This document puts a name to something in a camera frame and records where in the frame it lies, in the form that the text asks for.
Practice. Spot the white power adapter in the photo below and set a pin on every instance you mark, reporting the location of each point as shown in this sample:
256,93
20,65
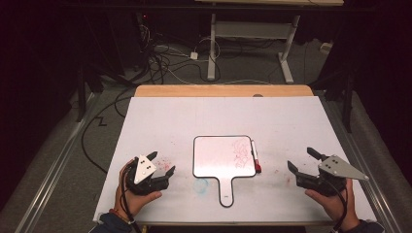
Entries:
194,55

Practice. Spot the aluminium floor rail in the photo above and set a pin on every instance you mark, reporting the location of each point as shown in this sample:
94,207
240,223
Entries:
366,161
55,161

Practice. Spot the person's right hand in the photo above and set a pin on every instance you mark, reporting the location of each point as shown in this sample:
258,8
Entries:
336,207

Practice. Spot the wooden table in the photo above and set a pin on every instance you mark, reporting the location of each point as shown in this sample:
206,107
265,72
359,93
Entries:
220,90

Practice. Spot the white desk frame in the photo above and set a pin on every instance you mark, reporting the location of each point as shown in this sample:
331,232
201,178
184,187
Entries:
252,30

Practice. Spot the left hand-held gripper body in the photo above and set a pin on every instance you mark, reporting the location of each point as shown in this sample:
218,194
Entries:
142,170

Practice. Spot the person's left hand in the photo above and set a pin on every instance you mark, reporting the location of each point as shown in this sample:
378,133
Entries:
136,202

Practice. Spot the white box on floor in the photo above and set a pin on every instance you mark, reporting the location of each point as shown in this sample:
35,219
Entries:
326,47

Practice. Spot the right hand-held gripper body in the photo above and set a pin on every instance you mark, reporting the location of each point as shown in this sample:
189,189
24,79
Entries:
336,168

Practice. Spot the white marker with red cap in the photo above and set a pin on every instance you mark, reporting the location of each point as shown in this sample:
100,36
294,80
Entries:
255,157

